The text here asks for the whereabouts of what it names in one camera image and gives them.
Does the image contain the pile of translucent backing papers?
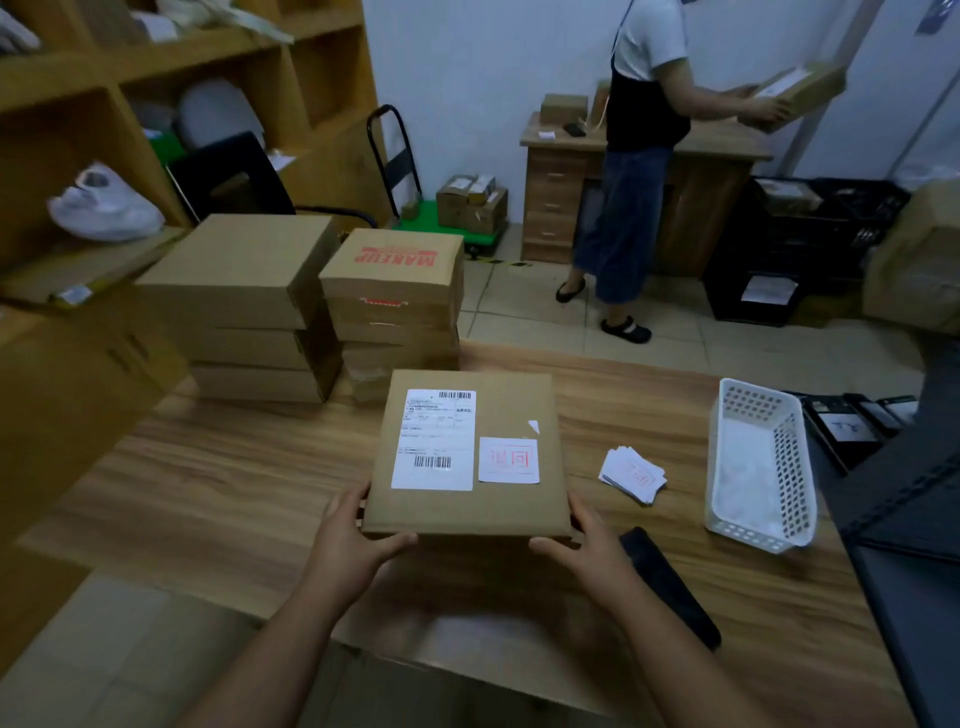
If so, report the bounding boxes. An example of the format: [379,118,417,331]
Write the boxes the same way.
[712,416,789,538]

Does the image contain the person's left forearm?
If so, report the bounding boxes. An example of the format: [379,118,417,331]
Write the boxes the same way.
[176,581,354,728]

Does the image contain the medium taped cardboard box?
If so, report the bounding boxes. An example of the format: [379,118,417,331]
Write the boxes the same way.
[437,187,510,238]

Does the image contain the stack of white stickers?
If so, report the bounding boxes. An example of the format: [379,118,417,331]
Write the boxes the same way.
[598,446,669,506]

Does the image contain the small green packet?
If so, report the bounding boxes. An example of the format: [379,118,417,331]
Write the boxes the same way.
[146,131,189,166]

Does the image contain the red printed cardboard box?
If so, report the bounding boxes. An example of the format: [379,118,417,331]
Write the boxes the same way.
[318,228,466,346]

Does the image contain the grey soft parcel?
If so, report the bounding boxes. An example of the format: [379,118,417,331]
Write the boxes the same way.
[177,77,265,151]

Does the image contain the white perforated plastic tray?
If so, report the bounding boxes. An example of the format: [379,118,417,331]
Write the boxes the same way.
[704,377,819,555]

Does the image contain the stack of small cardboard boxes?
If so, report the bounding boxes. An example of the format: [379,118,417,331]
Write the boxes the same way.
[539,80,613,127]

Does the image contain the labelled flat cardboard box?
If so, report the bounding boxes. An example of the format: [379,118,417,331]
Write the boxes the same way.
[738,61,849,135]

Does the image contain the person's right forearm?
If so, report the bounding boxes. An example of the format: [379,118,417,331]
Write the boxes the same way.
[605,588,759,728]

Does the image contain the flat brown parcel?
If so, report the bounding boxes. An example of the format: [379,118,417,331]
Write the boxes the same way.
[0,228,185,309]

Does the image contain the black office chair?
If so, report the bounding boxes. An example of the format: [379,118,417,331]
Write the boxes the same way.
[166,131,380,230]

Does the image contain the stack of large cardboard boxes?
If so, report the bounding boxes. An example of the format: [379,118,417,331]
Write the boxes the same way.
[0,0,391,676]

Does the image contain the green platform trolley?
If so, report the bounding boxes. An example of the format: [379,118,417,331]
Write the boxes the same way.
[365,104,510,256]

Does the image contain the person's right hand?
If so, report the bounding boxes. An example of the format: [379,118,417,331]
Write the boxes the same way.
[528,491,643,613]

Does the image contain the crumpled white bag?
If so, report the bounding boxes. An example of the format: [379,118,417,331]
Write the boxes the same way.
[157,0,295,45]

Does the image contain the large wrapped cardboard box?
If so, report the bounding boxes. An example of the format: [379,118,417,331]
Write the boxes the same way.
[862,179,960,335]

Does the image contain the wooden drawer desk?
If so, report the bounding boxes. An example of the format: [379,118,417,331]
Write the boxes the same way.
[519,112,774,277]

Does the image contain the black flat device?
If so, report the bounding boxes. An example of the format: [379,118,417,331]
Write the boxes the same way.
[843,393,905,438]
[877,395,920,429]

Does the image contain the white standing air conditioner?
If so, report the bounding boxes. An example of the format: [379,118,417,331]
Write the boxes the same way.
[794,0,960,181]

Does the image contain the knotted white plastic bag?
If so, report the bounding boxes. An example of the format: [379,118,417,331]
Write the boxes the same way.
[46,161,166,243]

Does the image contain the black scanners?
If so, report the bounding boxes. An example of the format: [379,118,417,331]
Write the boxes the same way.
[802,397,883,470]

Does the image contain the person's left hand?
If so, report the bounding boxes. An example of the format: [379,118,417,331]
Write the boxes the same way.
[299,482,419,601]

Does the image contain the dark metal shelf rack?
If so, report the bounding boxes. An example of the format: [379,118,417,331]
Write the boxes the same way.
[821,359,960,728]

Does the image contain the black plastic crates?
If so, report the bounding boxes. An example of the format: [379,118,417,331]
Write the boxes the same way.
[704,247,800,328]

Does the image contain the black handheld scanner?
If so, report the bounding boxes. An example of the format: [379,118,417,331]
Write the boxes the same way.
[618,526,723,652]

